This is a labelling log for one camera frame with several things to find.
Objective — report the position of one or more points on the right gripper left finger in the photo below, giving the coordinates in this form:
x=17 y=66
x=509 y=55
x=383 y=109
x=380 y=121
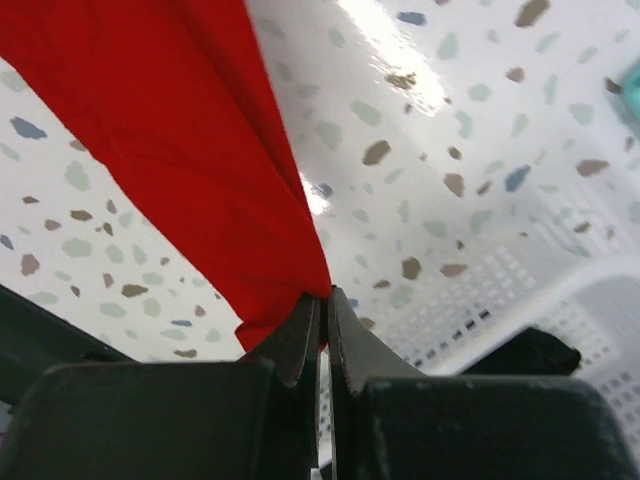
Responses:
x=253 y=418

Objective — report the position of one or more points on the folded teal t shirt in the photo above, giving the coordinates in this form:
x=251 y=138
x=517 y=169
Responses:
x=623 y=95

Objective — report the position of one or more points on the white plastic laundry basket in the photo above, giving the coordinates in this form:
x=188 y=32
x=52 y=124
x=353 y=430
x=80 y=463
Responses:
x=591 y=305

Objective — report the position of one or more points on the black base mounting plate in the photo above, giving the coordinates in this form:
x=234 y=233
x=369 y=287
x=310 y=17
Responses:
x=34 y=340

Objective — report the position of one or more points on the red t shirt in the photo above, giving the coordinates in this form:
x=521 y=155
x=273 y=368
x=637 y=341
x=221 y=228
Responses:
x=173 y=98

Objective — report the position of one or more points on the black t shirt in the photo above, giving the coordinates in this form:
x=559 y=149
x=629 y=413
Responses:
x=532 y=352

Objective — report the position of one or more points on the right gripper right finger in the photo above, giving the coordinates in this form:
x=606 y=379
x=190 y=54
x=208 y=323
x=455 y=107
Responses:
x=390 y=421

